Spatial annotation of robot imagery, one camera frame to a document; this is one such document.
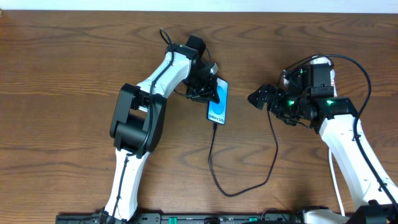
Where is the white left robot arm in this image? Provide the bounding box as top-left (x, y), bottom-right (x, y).
top-left (99, 35), bottom-right (220, 223)

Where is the blue Galaxy smartphone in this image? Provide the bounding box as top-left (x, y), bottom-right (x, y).
top-left (207, 78), bottom-right (228, 125)

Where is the white power strip cord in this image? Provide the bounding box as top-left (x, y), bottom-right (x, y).
top-left (328, 148), bottom-right (346, 217)

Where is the white power strip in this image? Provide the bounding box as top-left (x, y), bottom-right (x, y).
top-left (310, 57), bottom-right (335, 87)

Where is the black USB charging cable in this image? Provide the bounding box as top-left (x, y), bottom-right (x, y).
top-left (207, 54), bottom-right (335, 198)

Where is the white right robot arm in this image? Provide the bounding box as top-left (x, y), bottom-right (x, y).
top-left (248, 57), bottom-right (397, 223)

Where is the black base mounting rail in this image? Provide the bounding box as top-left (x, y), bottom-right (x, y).
top-left (55, 212), bottom-right (301, 224)

